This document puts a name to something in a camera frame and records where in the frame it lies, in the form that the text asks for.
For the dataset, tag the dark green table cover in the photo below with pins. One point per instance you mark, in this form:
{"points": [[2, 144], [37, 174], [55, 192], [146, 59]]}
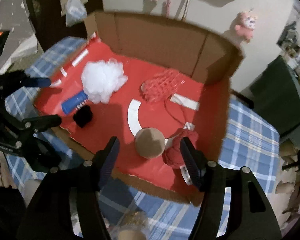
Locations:
{"points": [[277, 97]]}

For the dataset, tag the brown round puff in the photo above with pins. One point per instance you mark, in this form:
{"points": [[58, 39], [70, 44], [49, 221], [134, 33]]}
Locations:
{"points": [[150, 142]]}

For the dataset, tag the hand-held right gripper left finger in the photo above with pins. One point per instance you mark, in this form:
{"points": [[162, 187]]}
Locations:
{"points": [[110, 160]]}

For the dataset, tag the red mesh bath loofah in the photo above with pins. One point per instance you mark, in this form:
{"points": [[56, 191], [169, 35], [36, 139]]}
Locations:
{"points": [[160, 85]]}

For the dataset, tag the row of cosmetic bottles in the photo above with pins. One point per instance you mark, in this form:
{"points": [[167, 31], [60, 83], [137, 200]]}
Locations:
{"points": [[298, 60]]}

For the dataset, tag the dark brown door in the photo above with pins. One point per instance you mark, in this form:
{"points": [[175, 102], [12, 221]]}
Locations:
{"points": [[47, 17]]}

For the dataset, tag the white mesh bath loofah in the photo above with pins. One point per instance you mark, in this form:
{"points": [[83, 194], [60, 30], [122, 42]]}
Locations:
{"points": [[100, 80]]}

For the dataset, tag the white stick with orange tip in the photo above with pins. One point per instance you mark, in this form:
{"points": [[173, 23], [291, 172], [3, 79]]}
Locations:
{"points": [[187, 3]]}

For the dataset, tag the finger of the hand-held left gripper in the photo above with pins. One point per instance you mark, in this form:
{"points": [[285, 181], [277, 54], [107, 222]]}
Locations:
{"points": [[40, 82], [50, 121]]}

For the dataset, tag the blue brush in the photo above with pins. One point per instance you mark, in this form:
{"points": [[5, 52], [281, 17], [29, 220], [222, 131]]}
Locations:
{"points": [[72, 102]]}

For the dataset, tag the blue plaid blanket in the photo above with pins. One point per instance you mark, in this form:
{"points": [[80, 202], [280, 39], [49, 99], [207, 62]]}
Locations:
{"points": [[247, 140]]}

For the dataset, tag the clear plastic bag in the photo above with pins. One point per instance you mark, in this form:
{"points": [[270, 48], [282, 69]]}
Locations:
{"points": [[76, 11]]}

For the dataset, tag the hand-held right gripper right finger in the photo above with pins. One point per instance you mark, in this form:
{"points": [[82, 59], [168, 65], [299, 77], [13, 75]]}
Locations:
{"points": [[190, 160]]}

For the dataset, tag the pink plush toy white face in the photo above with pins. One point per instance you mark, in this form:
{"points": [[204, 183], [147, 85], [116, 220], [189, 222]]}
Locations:
{"points": [[245, 26]]}

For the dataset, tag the black fluffy scrunchie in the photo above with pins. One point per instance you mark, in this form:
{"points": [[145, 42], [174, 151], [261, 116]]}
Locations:
{"points": [[82, 116]]}

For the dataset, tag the floral tin box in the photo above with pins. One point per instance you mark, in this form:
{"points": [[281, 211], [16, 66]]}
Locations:
{"points": [[132, 227]]}

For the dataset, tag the red cardboard box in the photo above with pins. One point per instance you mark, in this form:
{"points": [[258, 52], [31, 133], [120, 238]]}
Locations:
{"points": [[165, 42]]}

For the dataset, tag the red knit ball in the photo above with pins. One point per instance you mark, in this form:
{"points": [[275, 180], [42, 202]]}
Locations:
{"points": [[175, 152]]}

